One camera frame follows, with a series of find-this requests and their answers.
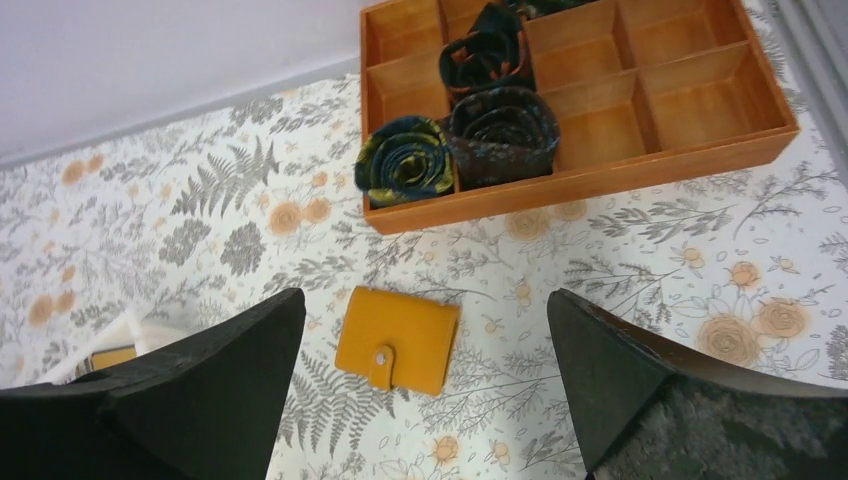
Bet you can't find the floral patterned table mat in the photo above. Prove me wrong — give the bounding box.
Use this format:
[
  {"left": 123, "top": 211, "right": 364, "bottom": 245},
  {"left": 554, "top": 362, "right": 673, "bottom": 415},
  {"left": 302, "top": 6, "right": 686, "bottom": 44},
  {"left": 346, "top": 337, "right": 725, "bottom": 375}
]
[{"left": 1, "top": 1, "right": 847, "bottom": 479}]

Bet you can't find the white card box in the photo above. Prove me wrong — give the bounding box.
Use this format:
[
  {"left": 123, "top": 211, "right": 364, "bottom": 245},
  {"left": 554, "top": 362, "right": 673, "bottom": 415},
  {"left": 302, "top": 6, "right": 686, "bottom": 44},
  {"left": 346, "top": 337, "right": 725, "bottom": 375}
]
[{"left": 36, "top": 309, "right": 189, "bottom": 385}]

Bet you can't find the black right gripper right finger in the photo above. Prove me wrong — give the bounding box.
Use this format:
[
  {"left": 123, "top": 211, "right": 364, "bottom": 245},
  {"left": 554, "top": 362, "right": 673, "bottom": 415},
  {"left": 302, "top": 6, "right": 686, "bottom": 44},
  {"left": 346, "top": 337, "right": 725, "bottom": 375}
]
[{"left": 547, "top": 289, "right": 847, "bottom": 479}]

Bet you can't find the orange wooden divided tray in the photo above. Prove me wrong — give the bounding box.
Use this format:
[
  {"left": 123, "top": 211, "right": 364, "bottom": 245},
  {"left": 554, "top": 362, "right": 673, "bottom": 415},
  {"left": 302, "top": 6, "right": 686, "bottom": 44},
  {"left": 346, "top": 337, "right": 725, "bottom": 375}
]
[{"left": 360, "top": 1, "right": 799, "bottom": 234}]

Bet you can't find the blue yellow rolled tie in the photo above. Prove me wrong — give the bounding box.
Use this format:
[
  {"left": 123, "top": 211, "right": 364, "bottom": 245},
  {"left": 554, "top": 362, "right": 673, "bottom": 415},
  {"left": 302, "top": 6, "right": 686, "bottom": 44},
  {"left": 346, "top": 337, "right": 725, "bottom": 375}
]
[{"left": 354, "top": 115, "right": 455, "bottom": 208}]

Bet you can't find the yellow credit card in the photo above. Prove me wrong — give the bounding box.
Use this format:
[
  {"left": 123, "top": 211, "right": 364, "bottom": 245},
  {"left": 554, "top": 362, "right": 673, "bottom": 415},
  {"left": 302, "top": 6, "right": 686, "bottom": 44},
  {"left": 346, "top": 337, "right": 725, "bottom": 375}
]
[{"left": 88, "top": 346, "right": 137, "bottom": 371}]

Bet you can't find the dark brown rolled tie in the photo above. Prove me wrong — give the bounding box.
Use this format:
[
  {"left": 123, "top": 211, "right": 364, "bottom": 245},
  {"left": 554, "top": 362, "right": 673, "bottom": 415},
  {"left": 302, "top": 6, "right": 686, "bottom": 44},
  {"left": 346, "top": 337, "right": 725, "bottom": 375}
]
[{"left": 443, "top": 87, "right": 561, "bottom": 190}]

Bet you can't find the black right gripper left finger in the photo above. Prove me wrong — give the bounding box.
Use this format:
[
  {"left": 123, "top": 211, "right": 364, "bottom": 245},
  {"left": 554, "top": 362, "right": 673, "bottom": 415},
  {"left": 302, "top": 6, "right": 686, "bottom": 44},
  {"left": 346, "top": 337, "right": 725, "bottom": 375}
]
[{"left": 1, "top": 288, "right": 306, "bottom": 479}]

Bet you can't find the yellow leather card holder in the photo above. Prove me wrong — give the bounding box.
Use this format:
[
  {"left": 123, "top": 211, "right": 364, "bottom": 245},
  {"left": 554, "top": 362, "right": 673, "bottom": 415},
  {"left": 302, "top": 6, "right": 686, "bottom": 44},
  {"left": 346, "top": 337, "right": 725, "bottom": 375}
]
[{"left": 335, "top": 286, "right": 461, "bottom": 396}]

